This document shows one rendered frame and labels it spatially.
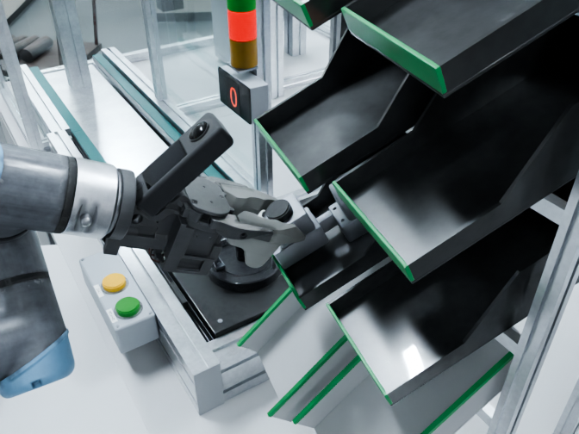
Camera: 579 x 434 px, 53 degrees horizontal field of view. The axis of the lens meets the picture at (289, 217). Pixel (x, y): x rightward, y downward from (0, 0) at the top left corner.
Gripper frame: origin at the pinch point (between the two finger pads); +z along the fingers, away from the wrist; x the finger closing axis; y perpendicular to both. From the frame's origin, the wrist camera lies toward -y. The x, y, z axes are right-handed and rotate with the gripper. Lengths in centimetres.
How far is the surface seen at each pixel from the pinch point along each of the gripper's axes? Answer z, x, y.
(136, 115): 9, -104, 36
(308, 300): 2.1, 7.6, 5.9
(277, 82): 51, -113, 17
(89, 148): -5, -84, 39
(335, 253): 6.4, 2.9, 2.2
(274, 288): 16.7, -18.2, 25.0
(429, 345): 8.9, 19.2, 0.7
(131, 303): -4.6, -23.2, 35.1
